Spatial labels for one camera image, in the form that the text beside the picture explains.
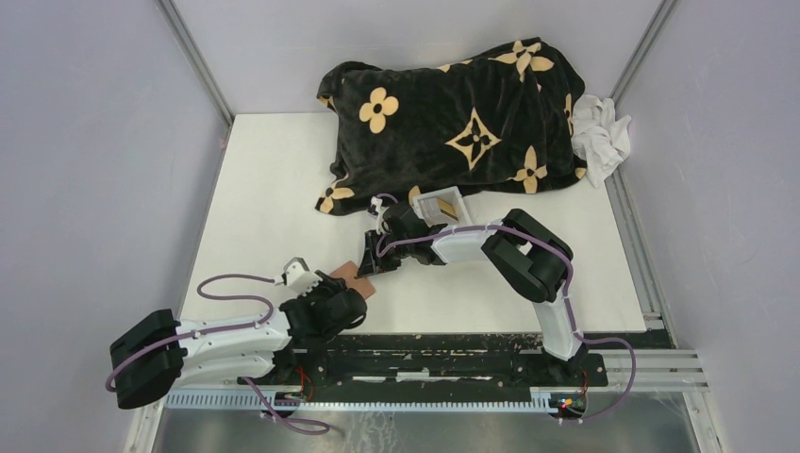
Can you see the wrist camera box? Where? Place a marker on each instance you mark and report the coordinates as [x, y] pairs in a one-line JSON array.
[[298, 278], [381, 202]]

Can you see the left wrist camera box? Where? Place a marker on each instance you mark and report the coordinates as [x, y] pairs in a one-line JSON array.
[[298, 278]]

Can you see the white crumpled cloth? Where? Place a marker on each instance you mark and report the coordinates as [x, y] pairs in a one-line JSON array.
[[600, 137]]

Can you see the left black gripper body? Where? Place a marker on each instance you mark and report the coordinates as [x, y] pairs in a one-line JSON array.
[[324, 290]]

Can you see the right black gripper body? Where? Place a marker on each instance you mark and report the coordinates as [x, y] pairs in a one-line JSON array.
[[391, 260]]

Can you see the tan leather card holder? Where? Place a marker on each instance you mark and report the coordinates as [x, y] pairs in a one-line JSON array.
[[348, 272]]

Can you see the white plastic card tray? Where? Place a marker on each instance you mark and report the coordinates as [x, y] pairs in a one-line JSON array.
[[452, 195]]

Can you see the stack of credit cards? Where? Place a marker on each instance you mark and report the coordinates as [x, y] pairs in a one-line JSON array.
[[438, 211]]

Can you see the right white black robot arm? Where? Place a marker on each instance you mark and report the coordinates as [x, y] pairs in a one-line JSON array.
[[535, 262]]

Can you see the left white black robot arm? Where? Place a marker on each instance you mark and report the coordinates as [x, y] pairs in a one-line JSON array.
[[161, 353]]

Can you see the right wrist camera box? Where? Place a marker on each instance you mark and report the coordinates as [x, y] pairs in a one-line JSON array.
[[381, 202]]

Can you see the black floral plush blanket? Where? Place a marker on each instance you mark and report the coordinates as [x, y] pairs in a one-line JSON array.
[[500, 121]]

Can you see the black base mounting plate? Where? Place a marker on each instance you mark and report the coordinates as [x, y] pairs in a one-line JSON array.
[[435, 368]]

